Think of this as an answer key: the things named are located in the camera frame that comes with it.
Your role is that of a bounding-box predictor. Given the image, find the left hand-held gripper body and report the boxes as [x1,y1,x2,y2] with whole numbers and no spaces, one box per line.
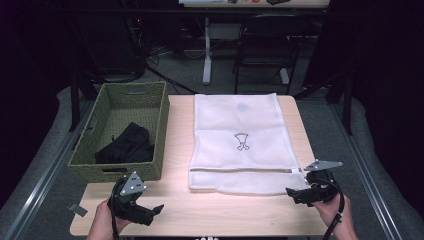
[107,171,158,226]

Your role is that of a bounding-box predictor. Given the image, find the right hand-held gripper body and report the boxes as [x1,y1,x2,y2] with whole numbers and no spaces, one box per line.
[303,159,344,204]

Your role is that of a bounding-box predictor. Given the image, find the black garment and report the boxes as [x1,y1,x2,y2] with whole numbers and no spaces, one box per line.
[94,121,156,165]

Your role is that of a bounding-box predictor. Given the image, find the green woven basket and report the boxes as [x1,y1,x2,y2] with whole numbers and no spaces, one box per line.
[67,81,171,184]

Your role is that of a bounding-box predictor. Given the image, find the white mesh laundry bag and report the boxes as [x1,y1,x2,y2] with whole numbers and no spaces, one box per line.
[188,92,309,196]

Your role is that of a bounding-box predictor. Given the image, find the person's right hand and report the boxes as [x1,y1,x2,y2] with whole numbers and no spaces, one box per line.
[311,194,358,240]

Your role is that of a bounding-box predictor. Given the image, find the person's left hand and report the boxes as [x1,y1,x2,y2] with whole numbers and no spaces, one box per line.
[87,199,133,240]

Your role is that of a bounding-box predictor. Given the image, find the grey table clamp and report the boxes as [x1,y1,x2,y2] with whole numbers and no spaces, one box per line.
[67,202,89,218]

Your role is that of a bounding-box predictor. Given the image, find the black metal stand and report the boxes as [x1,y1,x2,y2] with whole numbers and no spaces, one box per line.
[69,71,98,133]
[293,70,355,136]

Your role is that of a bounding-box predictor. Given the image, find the black folding chair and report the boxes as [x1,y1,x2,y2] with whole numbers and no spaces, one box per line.
[232,13,314,96]

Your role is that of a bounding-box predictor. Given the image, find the dark equipment cabinet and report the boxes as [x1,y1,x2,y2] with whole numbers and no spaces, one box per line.
[81,13,147,77]

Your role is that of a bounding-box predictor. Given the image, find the white-legged desk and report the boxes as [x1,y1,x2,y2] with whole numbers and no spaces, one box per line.
[178,0,331,87]

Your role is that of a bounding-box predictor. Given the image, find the left hand-held gripper black cable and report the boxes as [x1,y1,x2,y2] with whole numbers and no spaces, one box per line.
[109,186,122,240]

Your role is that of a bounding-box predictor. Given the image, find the hand-held gripper black cable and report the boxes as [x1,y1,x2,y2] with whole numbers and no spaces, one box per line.
[315,178,346,240]
[109,186,122,240]

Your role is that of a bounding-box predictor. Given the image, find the right hand-held gripper black cable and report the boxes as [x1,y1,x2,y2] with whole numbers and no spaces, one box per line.
[315,178,346,240]

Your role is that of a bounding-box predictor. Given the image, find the aluminium floor rail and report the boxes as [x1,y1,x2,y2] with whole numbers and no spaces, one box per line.
[328,99,405,240]
[0,99,97,240]

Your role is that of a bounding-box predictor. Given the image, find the bundle of floor cables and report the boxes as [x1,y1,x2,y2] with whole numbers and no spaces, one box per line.
[144,43,204,96]

